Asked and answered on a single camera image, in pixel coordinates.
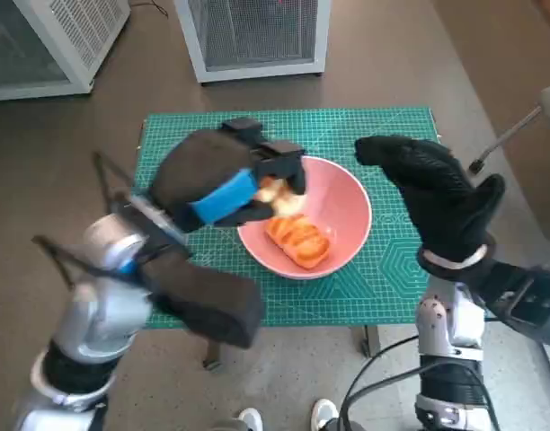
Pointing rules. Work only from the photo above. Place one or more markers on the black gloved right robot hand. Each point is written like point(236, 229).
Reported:
point(446, 206)

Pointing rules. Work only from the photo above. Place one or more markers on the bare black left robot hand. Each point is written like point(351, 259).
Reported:
point(203, 170)

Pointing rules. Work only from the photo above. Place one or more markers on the round toy bread bun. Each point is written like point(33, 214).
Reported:
point(279, 199)

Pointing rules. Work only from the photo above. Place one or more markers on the pink bowl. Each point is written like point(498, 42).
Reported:
point(338, 202)

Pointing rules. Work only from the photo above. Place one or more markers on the long striped toy bread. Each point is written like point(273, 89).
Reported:
point(302, 240)

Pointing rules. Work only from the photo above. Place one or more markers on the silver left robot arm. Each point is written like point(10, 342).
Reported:
point(95, 323)

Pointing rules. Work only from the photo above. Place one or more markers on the green cutting mat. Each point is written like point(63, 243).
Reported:
point(392, 278)

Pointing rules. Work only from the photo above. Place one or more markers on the white mesh cabinet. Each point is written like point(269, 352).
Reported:
point(77, 36)
point(257, 36)

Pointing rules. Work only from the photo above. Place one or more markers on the dark metal table leg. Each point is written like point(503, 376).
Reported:
point(213, 359)
point(373, 341)

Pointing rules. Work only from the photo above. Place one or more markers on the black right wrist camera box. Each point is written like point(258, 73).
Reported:
point(531, 305)

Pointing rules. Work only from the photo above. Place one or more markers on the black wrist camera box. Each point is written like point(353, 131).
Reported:
point(531, 305)
point(212, 305)

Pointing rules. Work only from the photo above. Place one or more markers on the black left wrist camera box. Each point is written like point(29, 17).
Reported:
point(212, 305)

